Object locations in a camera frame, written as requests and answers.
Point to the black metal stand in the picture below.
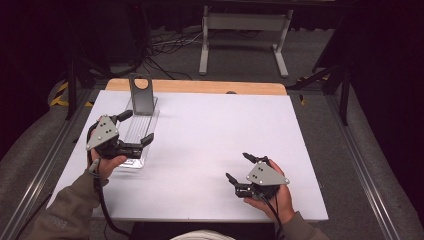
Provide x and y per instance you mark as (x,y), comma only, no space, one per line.
(71,90)
(343,90)

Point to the wooden table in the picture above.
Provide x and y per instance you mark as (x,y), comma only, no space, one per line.
(200,86)

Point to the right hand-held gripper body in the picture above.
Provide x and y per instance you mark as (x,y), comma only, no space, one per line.
(265,175)

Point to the aluminium floor rail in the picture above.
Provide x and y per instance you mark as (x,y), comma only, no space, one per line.
(363,166)
(33,186)

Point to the person's left hand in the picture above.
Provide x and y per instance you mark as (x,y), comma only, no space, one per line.
(108,166)

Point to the white board table cover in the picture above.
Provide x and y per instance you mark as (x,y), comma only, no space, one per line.
(206,133)

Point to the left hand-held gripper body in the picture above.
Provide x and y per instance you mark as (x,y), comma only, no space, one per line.
(103,131)

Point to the clear plastic packaging box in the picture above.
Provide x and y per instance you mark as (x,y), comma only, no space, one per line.
(140,128)

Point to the grey phone case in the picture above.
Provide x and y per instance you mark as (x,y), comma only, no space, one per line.
(141,96)

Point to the dark table grommet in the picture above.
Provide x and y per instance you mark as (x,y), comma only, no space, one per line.
(231,92)

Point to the white rounded object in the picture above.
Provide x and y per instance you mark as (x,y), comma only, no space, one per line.
(201,235)

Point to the white metal frame stand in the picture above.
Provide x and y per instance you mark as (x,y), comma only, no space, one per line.
(246,21)

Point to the person's right hand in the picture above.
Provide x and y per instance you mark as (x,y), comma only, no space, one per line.
(281,203)

